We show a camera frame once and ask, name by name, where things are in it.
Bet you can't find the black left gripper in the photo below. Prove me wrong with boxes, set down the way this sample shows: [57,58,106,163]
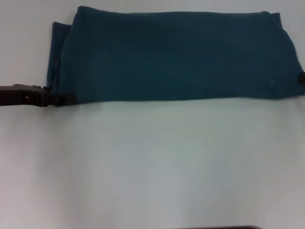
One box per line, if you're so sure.
[0,83,77,108]

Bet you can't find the teal t-shirt with white print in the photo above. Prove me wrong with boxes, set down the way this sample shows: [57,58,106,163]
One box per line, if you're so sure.
[46,5,305,105]

